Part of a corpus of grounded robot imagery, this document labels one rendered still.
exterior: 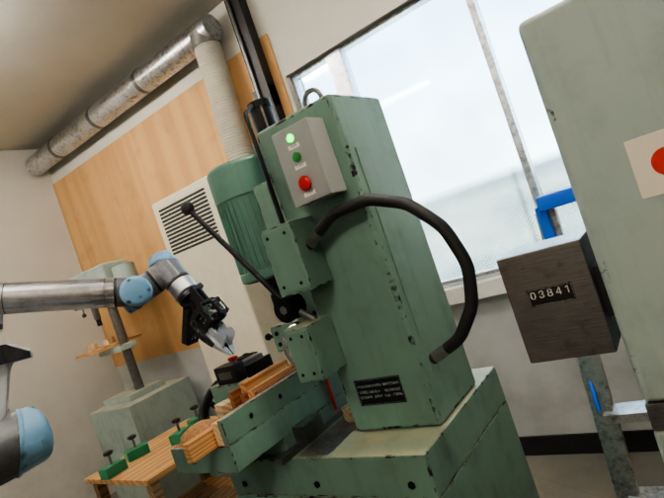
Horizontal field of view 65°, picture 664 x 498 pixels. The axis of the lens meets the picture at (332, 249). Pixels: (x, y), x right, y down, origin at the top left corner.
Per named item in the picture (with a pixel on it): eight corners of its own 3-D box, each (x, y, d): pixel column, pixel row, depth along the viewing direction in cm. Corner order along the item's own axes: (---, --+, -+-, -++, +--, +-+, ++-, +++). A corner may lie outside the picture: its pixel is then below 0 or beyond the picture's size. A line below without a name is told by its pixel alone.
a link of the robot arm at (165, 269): (147, 272, 153) (172, 254, 155) (169, 298, 149) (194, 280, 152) (139, 261, 145) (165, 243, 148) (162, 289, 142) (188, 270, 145)
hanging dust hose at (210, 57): (286, 287, 300) (206, 56, 299) (307, 280, 290) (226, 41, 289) (266, 294, 286) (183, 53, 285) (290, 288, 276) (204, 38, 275)
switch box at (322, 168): (311, 205, 113) (288, 135, 113) (348, 190, 107) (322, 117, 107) (294, 208, 108) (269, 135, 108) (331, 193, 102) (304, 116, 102)
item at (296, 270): (303, 289, 119) (282, 226, 119) (333, 280, 114) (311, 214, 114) (280, 298, 112) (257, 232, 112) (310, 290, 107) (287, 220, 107)
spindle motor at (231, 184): (273, 275, 150) (238, 173, 150) (319, 260, 140) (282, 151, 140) (230, 291, 136) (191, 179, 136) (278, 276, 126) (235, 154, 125)
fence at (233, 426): (367, 346, 157) (361, 328, 157) (372, 345, 156) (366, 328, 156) (224, 446, 108) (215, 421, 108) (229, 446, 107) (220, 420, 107)
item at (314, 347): (323, 368, 120) (306, 319, 120) (347, 364, 116) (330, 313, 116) (298, 384, 113) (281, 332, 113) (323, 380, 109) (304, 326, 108)
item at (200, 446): (333, 364, 148) (328, 351, 148) (338, 363, 147) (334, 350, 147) (188, 463, 105) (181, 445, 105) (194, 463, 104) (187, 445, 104)
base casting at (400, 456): (333, 414, 166) (323, 387, 166) (506, 397, 132) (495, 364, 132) (234, 495, 130) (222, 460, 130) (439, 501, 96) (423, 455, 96)
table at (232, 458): (303, 375, 174) (297, 359, 174) (378, 364, 156) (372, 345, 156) (153, 474, 125) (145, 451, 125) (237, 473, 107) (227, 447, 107)
